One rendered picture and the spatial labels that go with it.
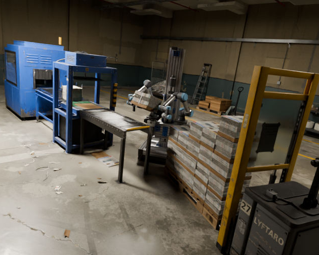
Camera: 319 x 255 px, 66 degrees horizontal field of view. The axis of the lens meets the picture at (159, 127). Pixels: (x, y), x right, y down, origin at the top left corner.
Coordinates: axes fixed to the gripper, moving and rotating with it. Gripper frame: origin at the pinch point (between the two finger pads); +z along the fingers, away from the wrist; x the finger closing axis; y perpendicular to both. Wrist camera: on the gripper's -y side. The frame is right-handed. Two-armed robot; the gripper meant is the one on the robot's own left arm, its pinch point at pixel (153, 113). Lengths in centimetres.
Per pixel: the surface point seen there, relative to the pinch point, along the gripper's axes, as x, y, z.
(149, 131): 7.1, -29.1, -11.5
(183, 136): -6, -18, -66
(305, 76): 41, 74, -204
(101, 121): 55, -42, 46
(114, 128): 56, -43, 8
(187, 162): -10, -49, -85
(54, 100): 74, -42, 182
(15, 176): 134, -155, 76
